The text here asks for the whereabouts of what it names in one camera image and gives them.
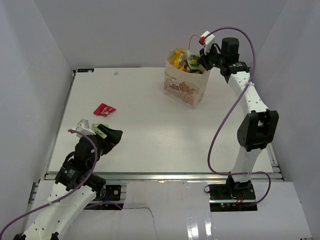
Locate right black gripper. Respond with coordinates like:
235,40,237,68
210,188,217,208
198,43,226,71

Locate green white snack pouch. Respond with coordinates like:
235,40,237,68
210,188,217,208
186,50,201,71

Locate purple brown candy packet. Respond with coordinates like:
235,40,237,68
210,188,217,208
186,67,203,75

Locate yellow snack bar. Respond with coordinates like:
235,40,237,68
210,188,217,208
171,50,186,66
178,62,191,73

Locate light green snack packet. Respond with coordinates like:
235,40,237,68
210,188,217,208
92,123,109,139

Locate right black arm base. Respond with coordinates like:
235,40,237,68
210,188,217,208
203,184,258,213

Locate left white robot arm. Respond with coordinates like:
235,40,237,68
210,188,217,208
14,124,123,240

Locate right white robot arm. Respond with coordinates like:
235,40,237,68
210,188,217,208
198,37,279,200

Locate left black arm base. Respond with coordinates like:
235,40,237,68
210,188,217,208
93,175,123,202

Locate red snack packet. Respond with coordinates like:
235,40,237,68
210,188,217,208
93,103,116,117

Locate left blue corner label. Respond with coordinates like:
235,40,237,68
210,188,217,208
76,68,95,73

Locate cream paper bag orange handles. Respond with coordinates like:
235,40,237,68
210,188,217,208
163,48,210,109

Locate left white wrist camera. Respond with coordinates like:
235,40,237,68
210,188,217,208
70,119,95,138

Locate aluminium table frame rail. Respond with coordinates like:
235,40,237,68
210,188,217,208
44,172,283,181

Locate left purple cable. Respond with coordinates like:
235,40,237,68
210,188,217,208
0,128,98,240

